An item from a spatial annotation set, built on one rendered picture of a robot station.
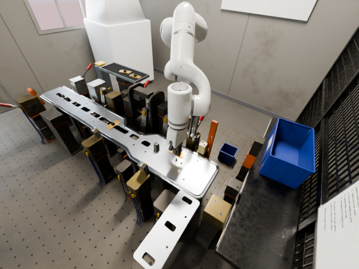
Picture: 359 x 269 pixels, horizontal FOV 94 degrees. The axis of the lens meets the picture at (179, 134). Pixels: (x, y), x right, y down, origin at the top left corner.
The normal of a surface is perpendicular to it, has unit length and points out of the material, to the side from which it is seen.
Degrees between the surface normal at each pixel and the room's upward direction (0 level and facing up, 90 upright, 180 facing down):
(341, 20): 90
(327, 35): 90
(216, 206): 0
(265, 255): 0
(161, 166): 0
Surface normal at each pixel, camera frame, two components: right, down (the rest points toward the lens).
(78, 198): 0.04, -0.73
